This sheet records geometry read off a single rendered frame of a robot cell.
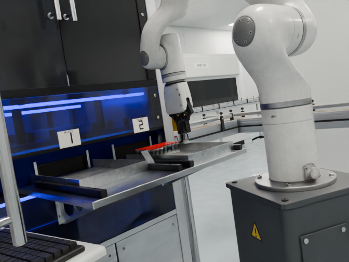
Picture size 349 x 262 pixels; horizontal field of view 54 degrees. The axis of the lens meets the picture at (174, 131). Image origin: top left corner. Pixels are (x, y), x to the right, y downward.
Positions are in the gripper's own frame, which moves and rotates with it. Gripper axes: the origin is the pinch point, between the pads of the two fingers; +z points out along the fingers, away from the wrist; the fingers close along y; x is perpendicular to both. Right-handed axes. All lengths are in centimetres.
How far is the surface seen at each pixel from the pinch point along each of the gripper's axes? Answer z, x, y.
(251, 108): 47, 740, -583
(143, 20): -48, 17, -35
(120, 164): 9.7, -15.5, -21.0
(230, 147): 11.7, 20.2, 0.9
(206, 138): 14, 58, -53
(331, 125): 18, 99, -1
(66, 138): -3.6, -30.1, -29.6
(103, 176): 8.9, -31.0, -3.8
